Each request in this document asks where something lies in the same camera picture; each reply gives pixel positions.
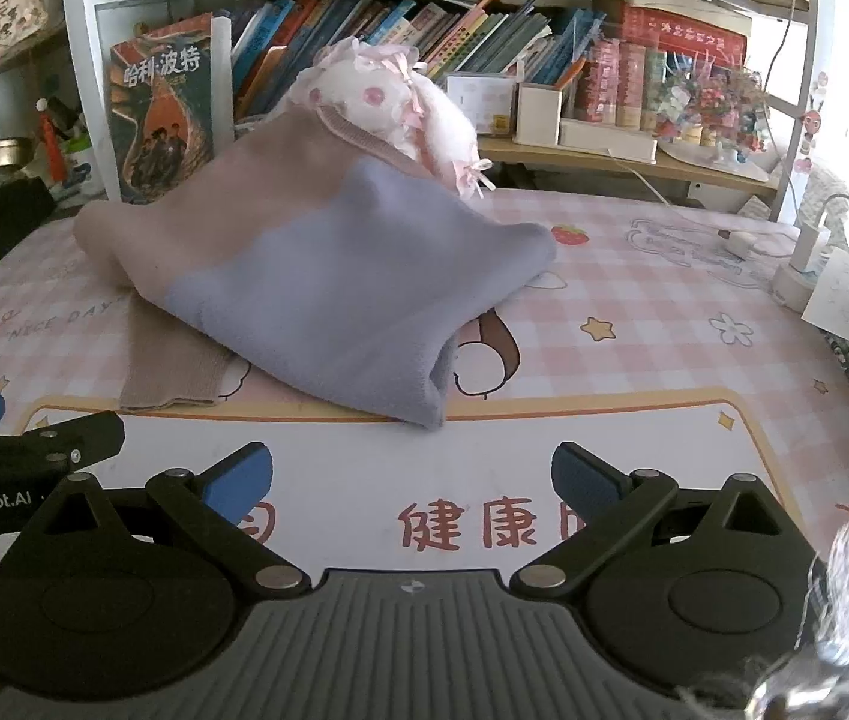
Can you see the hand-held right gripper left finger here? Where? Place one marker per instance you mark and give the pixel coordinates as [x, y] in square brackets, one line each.
[240, 476]

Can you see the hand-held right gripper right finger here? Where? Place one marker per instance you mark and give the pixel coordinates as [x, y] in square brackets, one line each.
[582, 476]

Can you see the beige and lavender sweater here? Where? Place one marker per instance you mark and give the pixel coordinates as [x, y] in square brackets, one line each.
[334, 262]

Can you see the pink checked printed desk mat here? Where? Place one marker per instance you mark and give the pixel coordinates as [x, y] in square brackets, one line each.
[657, 390]

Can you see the metal bowl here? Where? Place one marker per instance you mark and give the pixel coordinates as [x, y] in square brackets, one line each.
[4, 154]

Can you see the white pen cup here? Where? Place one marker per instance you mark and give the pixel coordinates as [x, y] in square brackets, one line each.
[83, 165]

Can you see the white charger plug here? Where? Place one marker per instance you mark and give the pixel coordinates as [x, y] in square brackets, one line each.
[735, 244]

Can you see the red tassel ornament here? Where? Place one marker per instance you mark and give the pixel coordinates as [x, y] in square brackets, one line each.
[53, 139]

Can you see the white round charging stand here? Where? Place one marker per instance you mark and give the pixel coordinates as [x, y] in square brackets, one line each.
[799, 277]

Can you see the grey furry sleeve cuff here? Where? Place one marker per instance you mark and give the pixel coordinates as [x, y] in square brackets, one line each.
[844, 615]

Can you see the white flat tray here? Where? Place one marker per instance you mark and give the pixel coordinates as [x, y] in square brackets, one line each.
[608, 141]

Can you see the dark illustrated boxed book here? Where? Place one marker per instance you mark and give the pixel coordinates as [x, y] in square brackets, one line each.
[162, 112]

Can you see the white storage box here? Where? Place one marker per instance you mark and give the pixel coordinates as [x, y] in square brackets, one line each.
[478, 105]
[538, 114]

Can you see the colourful flower decoration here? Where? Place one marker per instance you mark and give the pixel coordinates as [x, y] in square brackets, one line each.
[717, 109]

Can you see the row of red-spined books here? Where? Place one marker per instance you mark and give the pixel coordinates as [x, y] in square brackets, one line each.
[619, 82]

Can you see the white and pink plush toy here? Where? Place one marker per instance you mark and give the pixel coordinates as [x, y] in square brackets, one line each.
[379, 94]

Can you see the row of colourful books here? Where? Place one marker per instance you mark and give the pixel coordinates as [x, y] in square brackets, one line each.
[297, 30]

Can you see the red book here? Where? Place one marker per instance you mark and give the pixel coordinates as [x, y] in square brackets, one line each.
[679, 28]

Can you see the white shelf frame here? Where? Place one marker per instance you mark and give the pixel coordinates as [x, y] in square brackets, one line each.
[83, 52]

